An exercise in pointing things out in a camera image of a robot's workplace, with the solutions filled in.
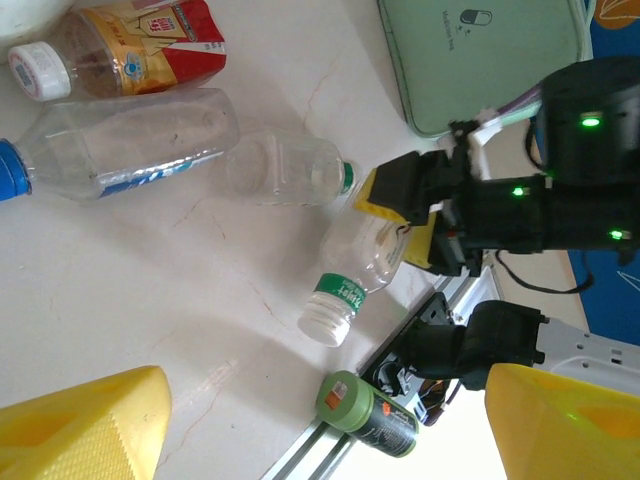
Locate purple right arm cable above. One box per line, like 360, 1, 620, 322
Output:
497, 82, 546, 126

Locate clear bottle green label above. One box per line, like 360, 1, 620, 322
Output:
297, 212, 416, 349

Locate clear bottle green cap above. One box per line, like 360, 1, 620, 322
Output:
209, 127, 364, 209

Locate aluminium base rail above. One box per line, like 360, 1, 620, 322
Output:
262, 267, 501, 480

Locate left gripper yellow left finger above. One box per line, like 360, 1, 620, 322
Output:
0, 364, 174, 480

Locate mint green medicine bag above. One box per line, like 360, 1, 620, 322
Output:
377, 0, 594, 141

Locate red yellow label bottle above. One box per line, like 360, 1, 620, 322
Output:
7, 0, 229, 104

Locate green black can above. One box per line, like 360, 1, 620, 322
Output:
314, 369, 420, 459

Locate clear bottle blue white label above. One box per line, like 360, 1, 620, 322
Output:
0, 87, 242, 204

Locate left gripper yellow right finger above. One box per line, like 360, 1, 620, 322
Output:
484, 362, 640, 480

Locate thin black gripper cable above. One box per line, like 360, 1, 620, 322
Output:
494, 249, 596, 295

